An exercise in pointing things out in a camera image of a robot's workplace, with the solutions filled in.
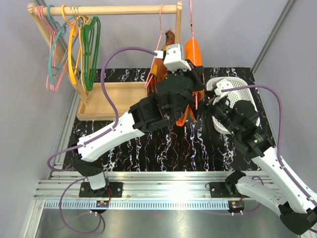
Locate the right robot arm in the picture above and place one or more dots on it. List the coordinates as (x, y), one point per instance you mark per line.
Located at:
(293, 204)

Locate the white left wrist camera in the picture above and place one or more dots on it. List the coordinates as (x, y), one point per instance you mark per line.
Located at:
(173, 58)

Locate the orange trousers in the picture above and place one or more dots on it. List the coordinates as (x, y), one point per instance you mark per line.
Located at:
(192, 53)

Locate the camouflage patterned trousers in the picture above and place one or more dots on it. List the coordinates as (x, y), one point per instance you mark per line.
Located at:
(159, 71)

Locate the teal plastic hanger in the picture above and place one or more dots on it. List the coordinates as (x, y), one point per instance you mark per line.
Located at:
(53, 69)

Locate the pink empty hanger left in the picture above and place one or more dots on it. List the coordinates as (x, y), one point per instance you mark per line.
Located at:
(58, 79)

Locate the yellow plastic hanger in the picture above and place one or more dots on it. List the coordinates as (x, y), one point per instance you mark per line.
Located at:
(75, 27)

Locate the white perforated plastic basket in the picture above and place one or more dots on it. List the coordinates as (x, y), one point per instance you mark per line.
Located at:
(234, 96)

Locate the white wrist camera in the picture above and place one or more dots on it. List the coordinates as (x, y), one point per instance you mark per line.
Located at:
(219, 88)
(173, 58)

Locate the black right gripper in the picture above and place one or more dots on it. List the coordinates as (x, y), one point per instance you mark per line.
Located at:
(211, 108)

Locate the aluminium mounting rail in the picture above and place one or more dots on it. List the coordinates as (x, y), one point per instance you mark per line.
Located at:
(166, 169)

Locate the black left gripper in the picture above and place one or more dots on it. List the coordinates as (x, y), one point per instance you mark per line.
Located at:
(196, 75)

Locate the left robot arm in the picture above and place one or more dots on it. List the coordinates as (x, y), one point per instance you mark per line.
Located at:
(175, 98)

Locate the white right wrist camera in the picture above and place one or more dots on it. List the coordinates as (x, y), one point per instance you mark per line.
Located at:
(219, 88)

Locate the green plastic hanger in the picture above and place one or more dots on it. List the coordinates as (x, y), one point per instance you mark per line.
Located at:
(91, 33)

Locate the wooden clothes rack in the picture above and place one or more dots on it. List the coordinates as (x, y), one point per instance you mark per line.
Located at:
(93, 104)

